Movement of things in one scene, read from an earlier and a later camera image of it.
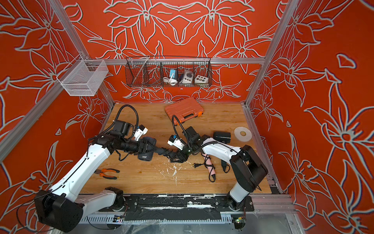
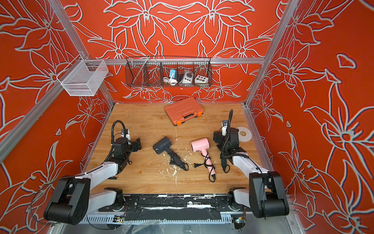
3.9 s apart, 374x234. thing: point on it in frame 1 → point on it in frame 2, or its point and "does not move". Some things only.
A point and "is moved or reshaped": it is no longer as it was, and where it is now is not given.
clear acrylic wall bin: x=83 y=77 does not move
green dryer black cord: x=228 y=169 does not move
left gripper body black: x=140 y=143 → x=132 y=147
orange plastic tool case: x=184 y=110 does not move
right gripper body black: x=182 y=155 → x=222 y=140
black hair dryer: x=152 y=148 is moved or reshaped
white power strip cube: x=200 y=79 does not move
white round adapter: x=188 y=77 does not move
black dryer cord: x=165 y=153 is moved or reshaped
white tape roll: x=243 y=133 does not move
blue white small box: x=172 y=71 does not move
